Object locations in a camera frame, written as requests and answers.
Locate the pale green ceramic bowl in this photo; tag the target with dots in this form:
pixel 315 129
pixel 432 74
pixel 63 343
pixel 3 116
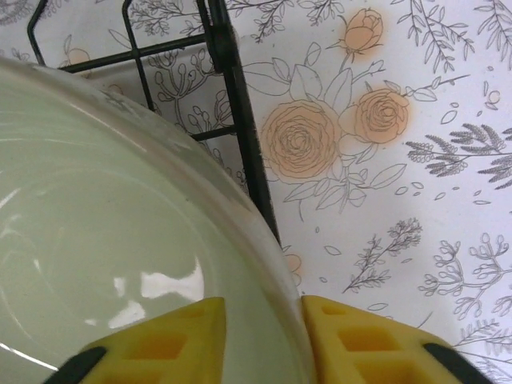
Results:
pixel 120 200

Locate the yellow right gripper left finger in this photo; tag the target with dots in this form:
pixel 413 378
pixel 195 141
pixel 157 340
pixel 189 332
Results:
pixel 160 352

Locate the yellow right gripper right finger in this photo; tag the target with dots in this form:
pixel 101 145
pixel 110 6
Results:
pixel 380 356

